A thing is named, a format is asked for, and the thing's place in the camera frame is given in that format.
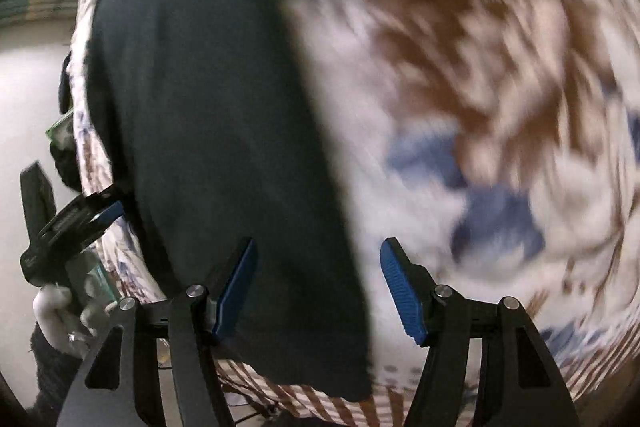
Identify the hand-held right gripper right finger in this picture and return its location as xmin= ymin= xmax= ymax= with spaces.
xmin=380 ymin=237 xmax=583 ymax=427

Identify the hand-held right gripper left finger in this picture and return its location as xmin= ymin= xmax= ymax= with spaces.
xmin=56 ymin=237 xmax=260 ymax=427

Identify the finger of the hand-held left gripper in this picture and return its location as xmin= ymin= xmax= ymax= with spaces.
xmin=75 ymin=184 xmax=127 ymax=230

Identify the dark striped long-sleeve shirt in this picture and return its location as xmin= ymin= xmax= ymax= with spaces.
xmin=85 ymin=0 xmax=373 ymax=403

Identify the dark clothes pile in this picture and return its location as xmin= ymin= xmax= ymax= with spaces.
xmin=50 ymin=139 xmax=83 ymax=192

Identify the person's left hand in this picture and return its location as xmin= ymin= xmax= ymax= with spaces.
xmin=32 ymin=284 xmax=108 ymax=353

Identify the clear box with green lid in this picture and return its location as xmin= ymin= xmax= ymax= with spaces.
xmin=46 ymin=109 xmax=76 ymax=142

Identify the navy cloth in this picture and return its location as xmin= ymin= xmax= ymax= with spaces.
xmin=59 ymin=54 xmax=76 ymax=112

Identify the floral bedsheet with checked border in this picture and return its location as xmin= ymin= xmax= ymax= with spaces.
xmin=67 ymin=0 xmax=640 ymax=427

